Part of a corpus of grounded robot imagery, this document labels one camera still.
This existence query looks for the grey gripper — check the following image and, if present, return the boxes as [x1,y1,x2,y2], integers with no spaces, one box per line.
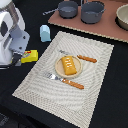
[9,27,30,65]

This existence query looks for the orange bread loaf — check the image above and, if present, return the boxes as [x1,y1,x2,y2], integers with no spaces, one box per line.
[61,56,77,75]

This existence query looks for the yellow butter box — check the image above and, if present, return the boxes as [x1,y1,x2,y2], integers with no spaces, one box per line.
[21,50,38,63]

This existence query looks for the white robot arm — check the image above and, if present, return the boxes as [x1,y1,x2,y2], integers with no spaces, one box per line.
[0,0,30,68]

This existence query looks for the round wooden plate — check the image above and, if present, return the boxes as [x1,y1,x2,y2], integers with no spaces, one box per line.
[55,55,82,79]

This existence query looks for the woven beige placemat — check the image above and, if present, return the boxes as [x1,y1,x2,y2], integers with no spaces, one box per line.
[13,31,113,128]

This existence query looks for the pink wooden board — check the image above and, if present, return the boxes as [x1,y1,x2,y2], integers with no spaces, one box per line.
[48,0,128,43]

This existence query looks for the beige bowl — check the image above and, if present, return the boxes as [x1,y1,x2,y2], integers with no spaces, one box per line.
[116,4,128,30]

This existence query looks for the fork with wooden handle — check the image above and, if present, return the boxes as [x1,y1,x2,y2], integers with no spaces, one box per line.
[43,72,84,89]

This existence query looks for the grey saucepan with handle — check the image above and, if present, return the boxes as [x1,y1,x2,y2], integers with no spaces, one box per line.
[44,1,78,19]

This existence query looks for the knife with wooden handle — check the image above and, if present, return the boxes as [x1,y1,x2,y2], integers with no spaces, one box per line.
[58,50,97,63]

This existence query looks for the grey pot with handles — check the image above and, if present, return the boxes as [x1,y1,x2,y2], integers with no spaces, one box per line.
[81,1,105,24]

